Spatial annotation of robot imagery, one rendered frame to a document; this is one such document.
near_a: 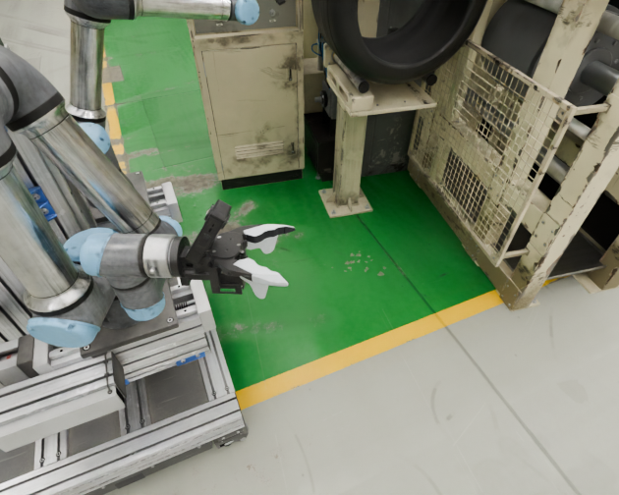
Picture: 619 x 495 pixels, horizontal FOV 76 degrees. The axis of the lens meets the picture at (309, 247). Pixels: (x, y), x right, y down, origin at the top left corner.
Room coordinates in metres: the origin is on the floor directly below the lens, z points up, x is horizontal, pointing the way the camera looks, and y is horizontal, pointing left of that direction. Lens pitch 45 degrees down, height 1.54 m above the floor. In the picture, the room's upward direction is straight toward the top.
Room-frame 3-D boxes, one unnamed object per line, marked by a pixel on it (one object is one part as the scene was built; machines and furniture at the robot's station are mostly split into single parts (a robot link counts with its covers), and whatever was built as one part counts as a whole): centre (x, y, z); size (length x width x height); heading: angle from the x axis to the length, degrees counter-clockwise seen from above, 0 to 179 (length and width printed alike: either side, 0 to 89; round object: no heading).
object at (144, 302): (0.49, 0.32, 0.94); 0.11 x 0.08 x 0.11; 178
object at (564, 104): (1.56, -0.68, 0.65); 0.90 x 0.02 x 0.70; 14
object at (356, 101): (1.67, -0.16, 0.84); 0.36 x 0.09 x 0.06; 14
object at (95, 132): (1.08, 0.67, 0.88); 0.13 x 0.12 x 0.14; 31
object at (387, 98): (1.70, -0.30, 0.80); 0.37 x 0.36 x 0.02; 104
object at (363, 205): (1.94, -0.22, 0.02); 0.27 x 0.27 x 0.04; 14
